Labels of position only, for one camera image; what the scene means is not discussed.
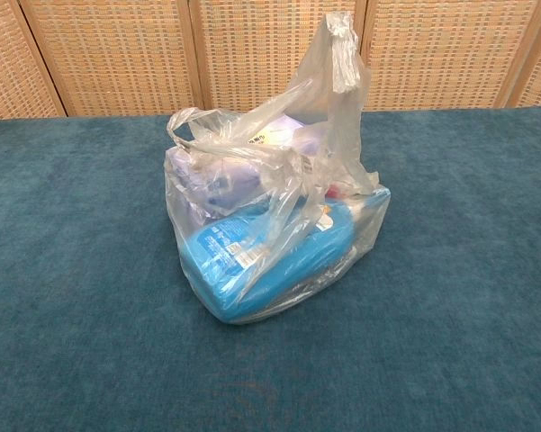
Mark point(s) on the clear plastic shopping bag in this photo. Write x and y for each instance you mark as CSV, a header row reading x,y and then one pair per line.
x,y
342,135

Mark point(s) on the pale purple soft package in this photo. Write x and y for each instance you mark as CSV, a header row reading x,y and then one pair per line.
x,y
234,180

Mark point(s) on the small red capped item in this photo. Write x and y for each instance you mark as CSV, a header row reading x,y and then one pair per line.
x,y
335,192

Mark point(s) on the blue plastic detergent bottle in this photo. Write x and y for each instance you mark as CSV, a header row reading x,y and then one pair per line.
x,y
216,261

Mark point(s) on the teal velvet table cloth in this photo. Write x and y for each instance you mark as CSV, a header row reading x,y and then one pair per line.
x,y
72,270

